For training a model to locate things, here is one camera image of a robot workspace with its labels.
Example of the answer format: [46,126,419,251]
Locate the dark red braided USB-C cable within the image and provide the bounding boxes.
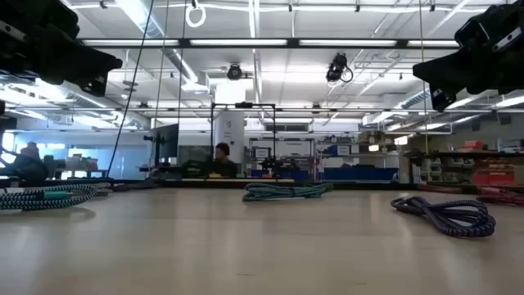
[417,184,464,195]

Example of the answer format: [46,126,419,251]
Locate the black overhead light bar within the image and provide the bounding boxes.
[79,37,462,51]

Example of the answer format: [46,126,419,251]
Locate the red storage bins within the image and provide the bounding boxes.
[472,157,517,186]

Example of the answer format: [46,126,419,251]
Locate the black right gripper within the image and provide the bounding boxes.
[412,1,524,113]

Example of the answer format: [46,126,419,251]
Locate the white pillar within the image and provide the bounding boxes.
[214,81,247,165]

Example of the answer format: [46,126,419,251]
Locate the purple braided USB-C cable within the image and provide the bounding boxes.
[390,196,497,238]

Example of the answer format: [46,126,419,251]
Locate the black aluminium rig frame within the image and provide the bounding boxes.
[0,177,524,191]

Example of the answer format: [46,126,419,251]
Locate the person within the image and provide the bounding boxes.
[210,142,240,179]
[19,141,43,166]

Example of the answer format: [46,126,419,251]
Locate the storage shelf with boxes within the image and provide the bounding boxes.
[403,138,524,185]

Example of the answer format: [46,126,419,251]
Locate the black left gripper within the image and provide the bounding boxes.
[0,0,124,98]

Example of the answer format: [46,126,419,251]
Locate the neighbouring black rig frame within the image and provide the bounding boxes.
[210,102,278,178]

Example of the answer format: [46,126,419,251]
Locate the round black ceiling device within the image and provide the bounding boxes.
[226,62,244,81]

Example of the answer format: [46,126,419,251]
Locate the black overhead camera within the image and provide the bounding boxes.
[325,52,355,85]

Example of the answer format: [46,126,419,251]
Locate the black monitor on stand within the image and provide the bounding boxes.
[142,123,180,170]

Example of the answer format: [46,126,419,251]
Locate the long black hanging cable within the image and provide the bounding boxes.
[106,0,156,178]

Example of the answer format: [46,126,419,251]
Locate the white looped cable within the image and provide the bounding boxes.
[184,0,207,29]

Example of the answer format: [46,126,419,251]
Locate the teal patterned braided USB-C cable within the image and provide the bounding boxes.
[0,184,100,212]

